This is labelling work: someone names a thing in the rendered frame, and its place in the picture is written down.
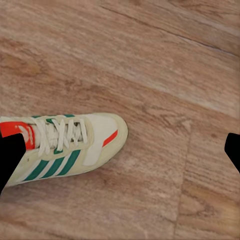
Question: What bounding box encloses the gym shoe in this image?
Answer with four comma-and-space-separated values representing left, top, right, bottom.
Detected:
0, 112, 129, 188

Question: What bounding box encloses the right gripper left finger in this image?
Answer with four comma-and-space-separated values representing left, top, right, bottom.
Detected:
0, 133, 26, 193

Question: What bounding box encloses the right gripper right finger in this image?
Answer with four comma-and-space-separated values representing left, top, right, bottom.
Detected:
224, 132, 240, 172

